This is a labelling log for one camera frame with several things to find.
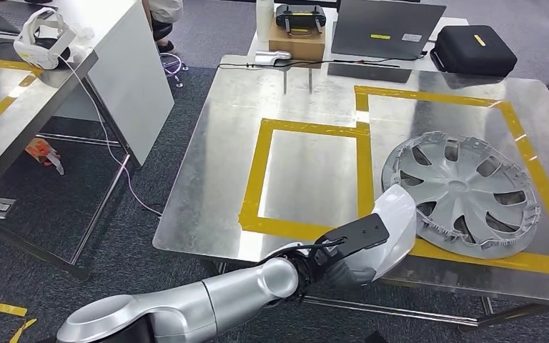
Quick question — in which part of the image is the cardboard box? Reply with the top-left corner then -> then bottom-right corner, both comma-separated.
268,21 -> 327,62

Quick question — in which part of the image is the black zip case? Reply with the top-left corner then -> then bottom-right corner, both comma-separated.
430,24 -> 518,78

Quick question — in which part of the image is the silver wheel hubcap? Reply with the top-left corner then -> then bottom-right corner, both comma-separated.
381,131 -> 542,260

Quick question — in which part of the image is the black desk cable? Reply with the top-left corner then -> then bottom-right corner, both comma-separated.
217,49 -> 430,71

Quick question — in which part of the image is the white table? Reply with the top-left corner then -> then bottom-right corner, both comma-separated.
248,16 -> 470,74

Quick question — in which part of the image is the stainless steel workbench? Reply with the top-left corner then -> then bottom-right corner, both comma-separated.
152,54 -> 549,327
0,28 -> 132,281

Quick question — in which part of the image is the person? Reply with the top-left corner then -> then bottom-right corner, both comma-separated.
142,0 -> 184,54

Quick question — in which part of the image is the white headset cable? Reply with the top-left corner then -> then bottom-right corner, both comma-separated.
58,53 -> 163,217

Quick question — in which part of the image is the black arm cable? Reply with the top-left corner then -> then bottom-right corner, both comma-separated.
255,238 -> 347,267

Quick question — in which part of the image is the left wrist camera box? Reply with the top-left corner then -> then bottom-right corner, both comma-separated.
313,213 -> 390,266

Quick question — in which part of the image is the grey laptop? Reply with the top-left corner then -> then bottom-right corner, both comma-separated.
331,0 -> 447,61

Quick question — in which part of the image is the orange and tan packet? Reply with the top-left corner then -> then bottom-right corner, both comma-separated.
24,137 -> 66,176

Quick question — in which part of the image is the yellow tape rectangle marking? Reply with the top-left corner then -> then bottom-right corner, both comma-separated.
239,85 -> 549,278

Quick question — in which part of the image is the floor outlet plate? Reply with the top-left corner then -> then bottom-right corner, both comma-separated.
0,193 -> 17,219

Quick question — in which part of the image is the white handheld device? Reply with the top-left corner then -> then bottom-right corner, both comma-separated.
254,50 -> 293,65

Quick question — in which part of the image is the white bottle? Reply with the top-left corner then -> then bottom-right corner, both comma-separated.
255,0 -> 275,43

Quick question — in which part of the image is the white plastic car part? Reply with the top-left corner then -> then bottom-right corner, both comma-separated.
345,183 -> 417,281

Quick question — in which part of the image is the black remote controller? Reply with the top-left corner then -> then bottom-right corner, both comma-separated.
275,4 -> 327,35

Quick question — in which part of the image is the white VR headset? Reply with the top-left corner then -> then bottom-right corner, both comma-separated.
13,6 -> 77,71

